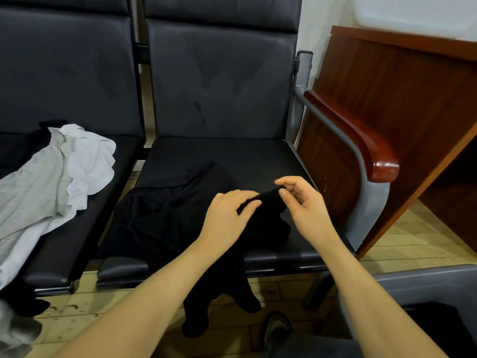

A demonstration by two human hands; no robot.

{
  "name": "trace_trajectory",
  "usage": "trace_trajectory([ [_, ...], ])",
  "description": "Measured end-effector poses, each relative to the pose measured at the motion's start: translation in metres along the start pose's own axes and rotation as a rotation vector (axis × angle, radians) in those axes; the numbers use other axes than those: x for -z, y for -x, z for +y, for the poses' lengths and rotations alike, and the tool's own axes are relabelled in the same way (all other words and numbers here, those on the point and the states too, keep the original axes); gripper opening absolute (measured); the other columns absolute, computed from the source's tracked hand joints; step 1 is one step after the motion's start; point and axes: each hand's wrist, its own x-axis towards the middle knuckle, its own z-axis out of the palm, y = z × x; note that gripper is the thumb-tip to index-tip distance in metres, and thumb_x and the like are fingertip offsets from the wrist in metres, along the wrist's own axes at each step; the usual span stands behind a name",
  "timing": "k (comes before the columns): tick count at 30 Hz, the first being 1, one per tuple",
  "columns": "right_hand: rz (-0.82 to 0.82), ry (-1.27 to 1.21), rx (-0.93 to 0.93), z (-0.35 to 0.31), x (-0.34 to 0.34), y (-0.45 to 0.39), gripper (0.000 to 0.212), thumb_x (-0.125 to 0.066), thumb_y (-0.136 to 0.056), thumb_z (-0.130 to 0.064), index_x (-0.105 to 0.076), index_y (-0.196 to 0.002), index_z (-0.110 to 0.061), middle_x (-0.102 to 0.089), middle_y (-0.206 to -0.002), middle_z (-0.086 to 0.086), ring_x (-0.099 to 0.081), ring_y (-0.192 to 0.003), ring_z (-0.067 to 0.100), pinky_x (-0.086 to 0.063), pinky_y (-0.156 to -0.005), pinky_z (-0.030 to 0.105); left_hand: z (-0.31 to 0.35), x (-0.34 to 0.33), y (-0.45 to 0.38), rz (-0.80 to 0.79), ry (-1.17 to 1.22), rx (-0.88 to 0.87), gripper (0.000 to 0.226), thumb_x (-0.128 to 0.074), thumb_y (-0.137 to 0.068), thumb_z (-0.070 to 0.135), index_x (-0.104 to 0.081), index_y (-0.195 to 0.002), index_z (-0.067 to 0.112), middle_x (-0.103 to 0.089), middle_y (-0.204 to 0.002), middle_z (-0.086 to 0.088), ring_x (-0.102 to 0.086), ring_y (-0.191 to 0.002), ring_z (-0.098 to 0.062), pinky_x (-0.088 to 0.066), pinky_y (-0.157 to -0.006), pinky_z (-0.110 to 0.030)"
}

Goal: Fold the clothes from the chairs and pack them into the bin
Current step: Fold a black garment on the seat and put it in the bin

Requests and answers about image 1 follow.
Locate person's right hand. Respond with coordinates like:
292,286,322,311
273,175,341,248

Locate person's left hand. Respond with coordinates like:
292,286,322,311
195,189,264,260

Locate black garment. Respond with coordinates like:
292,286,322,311
100,161,294,339

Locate grey plastic storage bin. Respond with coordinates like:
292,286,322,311
337,264,477,358

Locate pile of clothes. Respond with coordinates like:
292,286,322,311
0,120,119,357

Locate person's right forearm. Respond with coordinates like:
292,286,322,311
317,236,448,358

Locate person's left forearm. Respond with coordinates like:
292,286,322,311
56,244,228,358

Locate person's black shoe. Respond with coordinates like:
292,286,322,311
258,310,294,358

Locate person's blue jeans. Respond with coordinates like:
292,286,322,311
270,330,368,358

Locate brown wooden bench armrest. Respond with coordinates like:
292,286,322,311
303,89,402,184

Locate black leather bench seat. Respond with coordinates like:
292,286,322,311
0,0,147,297
94,0,353,290

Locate brown wooden desk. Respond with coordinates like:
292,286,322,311
296,25,477,260

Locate white plastic tray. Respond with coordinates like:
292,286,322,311
349,0,477,42

